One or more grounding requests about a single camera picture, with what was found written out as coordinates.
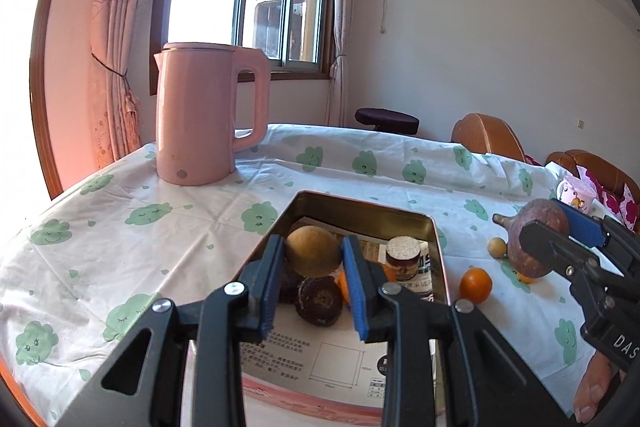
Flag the floral pillow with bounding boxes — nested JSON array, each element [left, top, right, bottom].
[[582, 167, 640, 233]]

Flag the printed paper leaflet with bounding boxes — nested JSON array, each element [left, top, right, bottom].
[[242, 232, 441, 400]]

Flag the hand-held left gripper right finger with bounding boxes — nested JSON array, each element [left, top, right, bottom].
[[340, 234, 571, 427]]

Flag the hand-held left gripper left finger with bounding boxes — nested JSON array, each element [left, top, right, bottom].
[[57, 234, 287, 427]]

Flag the purple passion fruit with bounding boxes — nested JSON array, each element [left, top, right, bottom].
[[506, 199, 572, 280]]

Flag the wide pink curtain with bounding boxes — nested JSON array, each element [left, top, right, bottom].
[[90, 0, 188, 170]]

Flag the person's right hand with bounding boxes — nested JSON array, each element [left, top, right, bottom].
[[572, 349, 629, 424]]

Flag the pink metal tin box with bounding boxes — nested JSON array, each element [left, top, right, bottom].
[[240, 191, 448, 419]]

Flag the dark round stool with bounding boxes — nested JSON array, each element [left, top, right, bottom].
[[355, 108, 421, 138]]

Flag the brown leather sofa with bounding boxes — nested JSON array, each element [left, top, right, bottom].
[[545, 149, 640, 233]]

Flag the air conditioner pipe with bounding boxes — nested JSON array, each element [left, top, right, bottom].
[[357, 0, 390, 35]]

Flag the large orange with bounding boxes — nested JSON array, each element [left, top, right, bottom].
[[336, 269, 356, 308]]

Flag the white cloud-print tablecloth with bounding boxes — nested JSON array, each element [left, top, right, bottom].
[[0, 123, 640, 427]]

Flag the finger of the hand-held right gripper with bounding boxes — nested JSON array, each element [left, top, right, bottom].
[[519, 219, 602, 281], [564, 201, 640, 269]]

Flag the round dark dried fruit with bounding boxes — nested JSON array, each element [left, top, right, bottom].
[[293, 276, 345, 324]]

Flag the narrow pink curtain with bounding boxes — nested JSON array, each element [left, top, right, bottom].
[[325, 0, 358, 128]]

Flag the brown leather armchair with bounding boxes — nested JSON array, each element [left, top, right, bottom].
[[451, 113, 526, 162]]

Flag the small jar cork lid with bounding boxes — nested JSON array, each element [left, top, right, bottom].
[[385, 235, 426, 282]]

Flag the pink electric kettle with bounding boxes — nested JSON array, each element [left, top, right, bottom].
[[153, 42, 271, 186]]

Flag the curtain tieback cord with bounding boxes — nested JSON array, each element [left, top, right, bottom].
[[92, 52, 142, 128]]

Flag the pink cartoon cup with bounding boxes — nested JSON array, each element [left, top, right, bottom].
[[556, 175, 598, 214]]

